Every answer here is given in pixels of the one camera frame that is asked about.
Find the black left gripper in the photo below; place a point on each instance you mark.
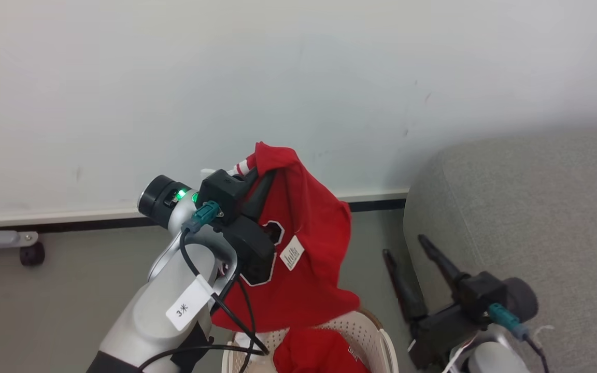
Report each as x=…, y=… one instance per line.
x=223, y=189

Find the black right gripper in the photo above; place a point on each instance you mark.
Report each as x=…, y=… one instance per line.
x=482, y=295

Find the red jersey with white trim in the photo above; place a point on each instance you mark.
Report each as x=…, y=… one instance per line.
x=309, y=223

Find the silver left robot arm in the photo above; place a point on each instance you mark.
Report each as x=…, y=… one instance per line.
x=145, y=311

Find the cream perforated laundry basket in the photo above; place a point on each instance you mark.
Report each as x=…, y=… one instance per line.
x=371, y=336

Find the grey fabric sofa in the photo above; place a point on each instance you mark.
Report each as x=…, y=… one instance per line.
x=526, y=207

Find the white paper tag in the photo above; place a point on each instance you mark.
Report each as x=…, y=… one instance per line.
x=188, y=303

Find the white and black baseboard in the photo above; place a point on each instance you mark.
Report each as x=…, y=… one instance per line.
x=96, y=217

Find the black caster wheel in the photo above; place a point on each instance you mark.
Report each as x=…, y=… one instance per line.
x=32, y=254

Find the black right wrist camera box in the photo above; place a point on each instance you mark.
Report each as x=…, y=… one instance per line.
x=438, y=331

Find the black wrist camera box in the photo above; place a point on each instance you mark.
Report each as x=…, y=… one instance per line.
x=438, y=331
x=252, y=251

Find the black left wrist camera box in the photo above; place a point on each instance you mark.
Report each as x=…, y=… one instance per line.
x=252, y=251

